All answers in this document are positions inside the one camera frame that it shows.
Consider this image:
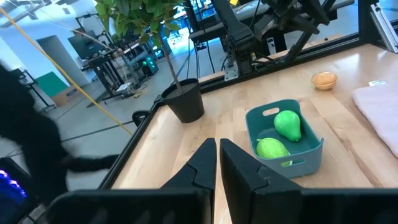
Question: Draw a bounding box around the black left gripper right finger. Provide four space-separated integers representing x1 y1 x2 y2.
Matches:
219 138 398 224

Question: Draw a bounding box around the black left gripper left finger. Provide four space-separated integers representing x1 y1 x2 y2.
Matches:
46 138 218 224

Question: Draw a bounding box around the knobbly green toy fruit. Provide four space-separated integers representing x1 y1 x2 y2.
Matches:
256 138 293 167

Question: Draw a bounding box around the orange toy fruit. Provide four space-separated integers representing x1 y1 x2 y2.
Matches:
311 72 338 91

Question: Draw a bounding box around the smooth green toy pear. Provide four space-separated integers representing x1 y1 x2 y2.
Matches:
274 110 302 142

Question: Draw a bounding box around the teal plastic bin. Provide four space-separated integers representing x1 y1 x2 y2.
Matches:
245 98 325 179

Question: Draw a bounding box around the black desk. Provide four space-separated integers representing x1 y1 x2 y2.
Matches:
188 21 230 44

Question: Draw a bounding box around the black plant pot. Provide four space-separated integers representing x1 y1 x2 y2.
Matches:
160 78 205 124

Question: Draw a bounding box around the computer tower with green lights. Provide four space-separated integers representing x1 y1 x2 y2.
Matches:
141 54 159 77

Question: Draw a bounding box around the green leafy plant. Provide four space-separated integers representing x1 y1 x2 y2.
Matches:
95 0 187 91

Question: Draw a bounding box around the folded beige cloth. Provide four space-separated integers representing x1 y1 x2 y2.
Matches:
352 82 398 158

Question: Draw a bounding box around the cardboard box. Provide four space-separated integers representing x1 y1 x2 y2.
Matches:
51 85 79 107

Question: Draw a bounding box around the black workbench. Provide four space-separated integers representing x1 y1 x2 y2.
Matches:
81 46 131 103

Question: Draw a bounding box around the person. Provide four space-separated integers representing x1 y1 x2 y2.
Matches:
0 62 119 207

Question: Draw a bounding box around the device with blue lights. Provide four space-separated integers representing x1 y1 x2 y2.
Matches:
0 157 34 224

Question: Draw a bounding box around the green panel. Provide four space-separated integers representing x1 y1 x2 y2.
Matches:
35 71 70 98

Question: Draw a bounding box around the black monitor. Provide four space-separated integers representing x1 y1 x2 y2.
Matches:
67 29 104 60

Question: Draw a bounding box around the black metal table frame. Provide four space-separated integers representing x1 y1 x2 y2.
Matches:
98 0 398 190

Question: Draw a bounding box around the silver aluminium rail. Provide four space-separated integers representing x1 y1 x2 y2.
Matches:
369 2 398 54

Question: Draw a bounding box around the yellow strap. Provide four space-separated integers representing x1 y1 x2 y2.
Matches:
0 6 134 136

